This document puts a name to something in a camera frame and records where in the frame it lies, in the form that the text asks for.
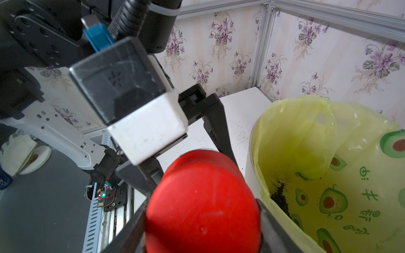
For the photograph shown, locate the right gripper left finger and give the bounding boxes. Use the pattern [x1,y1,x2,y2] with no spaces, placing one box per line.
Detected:
[102,198,149,253]

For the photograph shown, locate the green avocado print bag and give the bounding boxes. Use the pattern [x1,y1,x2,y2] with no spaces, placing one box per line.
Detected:
[252,95,405,253]

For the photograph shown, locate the white plastic trash bin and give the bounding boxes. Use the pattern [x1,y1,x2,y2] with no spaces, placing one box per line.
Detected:
[244,120,261,199]

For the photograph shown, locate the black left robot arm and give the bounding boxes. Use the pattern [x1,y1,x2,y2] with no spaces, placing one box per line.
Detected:
[1,1,235,188]

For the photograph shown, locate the dark tea leaves pile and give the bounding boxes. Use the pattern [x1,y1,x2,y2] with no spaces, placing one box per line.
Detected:
[271,179,291,218]

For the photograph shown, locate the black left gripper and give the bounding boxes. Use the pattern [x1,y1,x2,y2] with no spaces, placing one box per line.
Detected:
[113,84,237,197]

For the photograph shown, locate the aluminium frame bars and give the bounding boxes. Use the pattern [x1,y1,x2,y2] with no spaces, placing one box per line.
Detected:
[163,1,405,100]

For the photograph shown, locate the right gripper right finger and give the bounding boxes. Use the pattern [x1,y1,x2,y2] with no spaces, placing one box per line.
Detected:
[256,199,303,253]

